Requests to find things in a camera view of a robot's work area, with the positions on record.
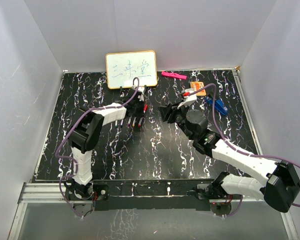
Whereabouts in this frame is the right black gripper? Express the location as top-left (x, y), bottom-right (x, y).
top-left (159, 100), bottom-right (195, 141)

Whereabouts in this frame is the red pen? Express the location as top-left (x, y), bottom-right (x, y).
top-left (138, 104), bottom-right (148, 127)

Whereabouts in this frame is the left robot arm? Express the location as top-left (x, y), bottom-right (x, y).
top-left (64, 86), bottom-right (146, 200)

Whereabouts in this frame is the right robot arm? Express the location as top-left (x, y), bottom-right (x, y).
top-left (158, 103), bottom-right (300, 213)

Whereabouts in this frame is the pink plastic clip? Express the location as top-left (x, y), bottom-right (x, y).
top-left (161, 71), bottom-right (187, 80)

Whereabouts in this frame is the blue stapler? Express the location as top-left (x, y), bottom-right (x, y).
top-left (206, 92), bottom-right (228, 116)

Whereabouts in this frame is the black front mounting bar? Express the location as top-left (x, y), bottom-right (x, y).
top-left (92, 179), bottom-right (212, 212)

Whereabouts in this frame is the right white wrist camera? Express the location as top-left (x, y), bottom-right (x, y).
top-left (177, 88), bottom-right (197, 109)

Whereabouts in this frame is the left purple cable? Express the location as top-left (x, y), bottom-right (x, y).
top-left (55, 77), bottom-right (141, 218)

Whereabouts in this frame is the purple cable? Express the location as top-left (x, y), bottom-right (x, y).
top-left (189, 83), bottom-right (300, 218)
top-left (55, 77), bottom-right (141, 218)

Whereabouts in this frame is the white board with yellow frame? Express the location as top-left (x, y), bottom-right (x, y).
top-left (105, 50), bottom-right (158, 90)

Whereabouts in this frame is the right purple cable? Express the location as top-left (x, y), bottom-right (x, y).
top-left (189, 83), bottom-right (300, 218)

